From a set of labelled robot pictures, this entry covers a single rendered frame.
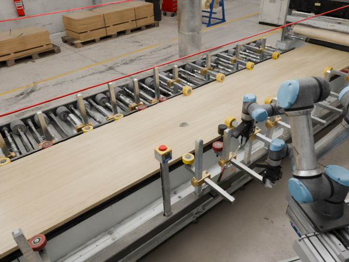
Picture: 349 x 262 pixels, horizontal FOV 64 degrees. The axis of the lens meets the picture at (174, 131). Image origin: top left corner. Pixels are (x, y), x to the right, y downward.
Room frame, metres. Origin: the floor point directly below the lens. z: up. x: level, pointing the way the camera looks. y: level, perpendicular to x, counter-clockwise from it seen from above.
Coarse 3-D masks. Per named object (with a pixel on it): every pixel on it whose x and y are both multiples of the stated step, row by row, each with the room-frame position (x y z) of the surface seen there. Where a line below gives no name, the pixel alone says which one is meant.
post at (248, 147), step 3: (255, 120) 1.60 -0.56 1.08; (255, 123) 1.60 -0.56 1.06; (249, 141) 1.59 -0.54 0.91; (252, 141) 1.60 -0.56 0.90; (246, 144) 1.61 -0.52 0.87; (249, 144) 1.59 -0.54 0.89; (246, 147) 1.60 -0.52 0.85; (249, 147) 1.59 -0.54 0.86; (246, 150) 1.60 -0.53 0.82; (249, 150) 1.59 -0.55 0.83; (246, 153) 1.60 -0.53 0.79; (249, 153) 1.59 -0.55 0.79; (246, 156) 1.59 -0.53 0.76; (249, 156) 1.60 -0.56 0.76; (246, 159) 1.59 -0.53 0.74; (249, 159) 1.60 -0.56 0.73
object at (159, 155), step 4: (164, 144) 1.19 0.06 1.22; (156, 148) 1.16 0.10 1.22; (168, 148) 1.15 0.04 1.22; (156, 152) 1.14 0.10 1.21; (160, 152) 1.12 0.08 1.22; (164, 152) 1.12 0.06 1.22; (156, 156) 1.14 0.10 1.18; (160, 156) 1.11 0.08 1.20; (164, 156) 1.12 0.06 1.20; (160, 160) 1.11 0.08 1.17
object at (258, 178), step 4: (216, 152) 1.56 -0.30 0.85; (220, 152) 1.54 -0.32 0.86; (232, 160) 1.45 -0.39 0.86; (236, 160) 1.45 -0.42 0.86; (232, 164) 1.44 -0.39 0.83; (236, 164) 1.41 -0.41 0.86; (240, 164) 1.40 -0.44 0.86; (240, 168) 1.38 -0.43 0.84; (244, 168) 1.36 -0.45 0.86; (248, 168) 1.36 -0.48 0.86; (244, 172) 1.35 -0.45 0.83; (248, 172) 1.33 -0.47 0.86; (252, 172) 1.32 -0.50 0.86; (252, 176) 1.30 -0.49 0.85; (256, 176) 1.28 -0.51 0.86; (260, 176) 1.28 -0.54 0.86; (256, 180) 1.28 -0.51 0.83; (260, 180) 1.25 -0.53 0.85
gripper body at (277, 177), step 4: (268, 164) 1.21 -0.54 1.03; (268, 168) 1.23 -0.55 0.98; (272, 168) 1.21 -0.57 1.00; (276, 168) 1.18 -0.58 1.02; (280, 168) 1.18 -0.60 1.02; (264, 172) 1.22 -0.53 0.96; (268, 172) 1.21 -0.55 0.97; (272, 172) 1.20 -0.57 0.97; (276, 172) 1.18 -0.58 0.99; (280, 172) 1.21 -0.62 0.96; (268, 176) 1.21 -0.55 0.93; (272, 176) 1.18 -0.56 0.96; (276, 176) 1.17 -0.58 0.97; (272, 180) 1.18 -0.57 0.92
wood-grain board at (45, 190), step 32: (256, 64) 3.06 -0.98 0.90; (288, 64) 3.02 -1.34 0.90; (320, 64) 2.98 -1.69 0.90; (192, 96) 2.34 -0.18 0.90; (224, 96) 2.31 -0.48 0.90; (96, 128) 1.86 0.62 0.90; (128, 128) 1.84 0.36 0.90; (160, 128) 1.82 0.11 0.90; (192, 128) 1.80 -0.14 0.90; (32, 160) 1.49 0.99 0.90; (64, 160) 1.48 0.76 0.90; (96, 160) 1.46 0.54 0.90; (128, 160) 1.45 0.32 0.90; (0, 192) 1.20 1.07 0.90; (32, 192) 1.19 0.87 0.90; (64, 192) 1.18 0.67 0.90; (96, 192) 1.16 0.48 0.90; (0, 224) 0.96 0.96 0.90; (32, 224) 0.96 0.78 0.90; (0, 256) 0.78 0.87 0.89
